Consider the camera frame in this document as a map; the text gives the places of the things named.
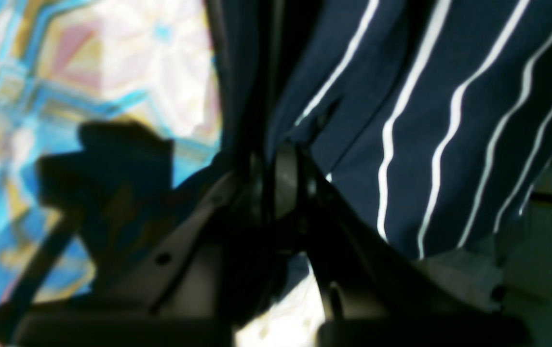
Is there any navy white striped T-shirt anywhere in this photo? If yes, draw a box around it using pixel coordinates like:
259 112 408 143
206 0 552 260

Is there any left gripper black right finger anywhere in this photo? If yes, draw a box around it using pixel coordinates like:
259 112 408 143
273 144 529 347

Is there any patterned tablecloth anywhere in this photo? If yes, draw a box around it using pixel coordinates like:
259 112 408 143
0 0 326 347

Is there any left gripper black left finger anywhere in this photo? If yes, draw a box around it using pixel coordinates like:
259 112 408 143
13 150 271 347

